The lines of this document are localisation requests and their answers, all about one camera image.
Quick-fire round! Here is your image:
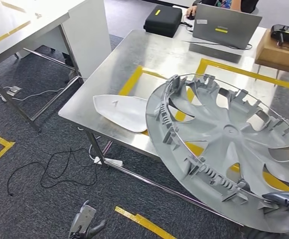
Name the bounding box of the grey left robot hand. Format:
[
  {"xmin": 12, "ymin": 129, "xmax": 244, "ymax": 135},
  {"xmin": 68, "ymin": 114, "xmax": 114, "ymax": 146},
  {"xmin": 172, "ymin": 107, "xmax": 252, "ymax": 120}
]
[{"xmin": 68, "ymin": 200, "xmax": 107, "ymax": 239}]

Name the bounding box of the grey plastic wheel hubcap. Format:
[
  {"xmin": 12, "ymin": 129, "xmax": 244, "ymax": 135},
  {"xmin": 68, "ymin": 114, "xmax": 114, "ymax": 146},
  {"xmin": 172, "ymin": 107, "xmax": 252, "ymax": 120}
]
[{"xmin": 145, "ymin": 73, "xmax": 289, "ymax": 236}]

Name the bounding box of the white mirror cover part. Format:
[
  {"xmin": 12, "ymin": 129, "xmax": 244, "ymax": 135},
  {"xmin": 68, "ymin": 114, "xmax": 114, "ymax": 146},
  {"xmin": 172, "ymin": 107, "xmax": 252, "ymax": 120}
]
[{"xmin": 92, "ymin": 95, "xmax": 149, "ymax": 133}]

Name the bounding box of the steel workbench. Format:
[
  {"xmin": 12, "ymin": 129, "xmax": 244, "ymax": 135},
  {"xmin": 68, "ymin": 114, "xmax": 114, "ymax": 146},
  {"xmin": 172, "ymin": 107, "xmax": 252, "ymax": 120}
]
[{"xmin": 58, "ymin": 29, "xmax": 289, "ymax": 228}]

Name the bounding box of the white power strip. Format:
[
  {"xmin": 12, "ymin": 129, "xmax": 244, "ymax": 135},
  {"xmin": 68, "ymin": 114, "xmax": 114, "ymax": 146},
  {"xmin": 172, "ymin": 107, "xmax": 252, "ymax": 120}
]
[{"xmin": 94, "ymin": 156, "xmax": 124, "ymax": 168}]

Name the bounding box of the yellow floor tape marking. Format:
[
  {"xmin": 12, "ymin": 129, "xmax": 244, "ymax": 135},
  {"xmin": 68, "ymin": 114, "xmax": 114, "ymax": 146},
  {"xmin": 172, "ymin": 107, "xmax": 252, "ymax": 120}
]
[
  {"xmin": 0, "ymin": 127, "xmax": 15, "ymax": 173},
  {"xmin": 114, "ymin": 206, "xmax": 177, "ymax": 239}
]

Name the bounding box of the brown cardboard box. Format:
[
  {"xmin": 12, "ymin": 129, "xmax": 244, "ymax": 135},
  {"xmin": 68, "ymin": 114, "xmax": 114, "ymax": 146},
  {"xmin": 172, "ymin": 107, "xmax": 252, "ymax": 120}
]
[{"xmin": 254, "ymin": 28, "xmax": 289, "ymax": 74}]

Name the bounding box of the metal floor socket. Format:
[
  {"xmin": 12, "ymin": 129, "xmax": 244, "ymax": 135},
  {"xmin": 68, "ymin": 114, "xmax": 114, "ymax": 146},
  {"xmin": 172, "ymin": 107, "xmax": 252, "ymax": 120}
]
[{"xmin": 6, "ymin": 85, "xmax": 22, "ymax": 97}]

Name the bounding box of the black handheld controller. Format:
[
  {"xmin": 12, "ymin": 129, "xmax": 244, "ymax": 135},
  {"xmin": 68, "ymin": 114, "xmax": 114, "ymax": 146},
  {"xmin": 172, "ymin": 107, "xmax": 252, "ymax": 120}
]
[{"xmin": 271, "ymin": 24, "xmax": 289, "ymax": 47}]

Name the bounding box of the grey laptop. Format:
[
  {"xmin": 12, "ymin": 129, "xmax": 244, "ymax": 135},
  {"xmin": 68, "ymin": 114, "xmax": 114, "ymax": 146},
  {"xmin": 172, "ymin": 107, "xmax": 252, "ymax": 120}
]
[{"xmin": 192, "ymin": 3, "xmax": 262, "ymax": 50}]

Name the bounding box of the person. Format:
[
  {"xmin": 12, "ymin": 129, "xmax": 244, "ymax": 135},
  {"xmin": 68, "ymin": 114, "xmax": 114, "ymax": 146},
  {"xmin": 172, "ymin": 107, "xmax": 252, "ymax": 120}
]
[{"xmin": 185, "ymin": 0, "xmax": 259, "ymax": 17}]

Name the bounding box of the black carrying case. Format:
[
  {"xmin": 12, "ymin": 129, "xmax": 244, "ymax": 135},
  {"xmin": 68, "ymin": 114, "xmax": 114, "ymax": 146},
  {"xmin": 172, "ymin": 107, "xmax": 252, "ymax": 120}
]
[{"xmin": 144, "ymin": 4, "xmax": 183, "ymax": 38}]

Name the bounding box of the black floor cable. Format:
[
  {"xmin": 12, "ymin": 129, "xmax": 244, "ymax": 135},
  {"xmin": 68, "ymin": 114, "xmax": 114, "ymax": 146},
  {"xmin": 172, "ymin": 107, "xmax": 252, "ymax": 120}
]
[{"xmin": 7, "ymin": 147, "xmax": 98, "ymax": 198}]

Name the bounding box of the white floor cable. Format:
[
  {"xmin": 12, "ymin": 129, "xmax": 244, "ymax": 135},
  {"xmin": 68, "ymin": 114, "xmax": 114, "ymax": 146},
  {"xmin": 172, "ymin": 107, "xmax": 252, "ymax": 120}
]
[{"xmin": 0, "ymin": 77, "xmax": 83, "ymax": 102}]

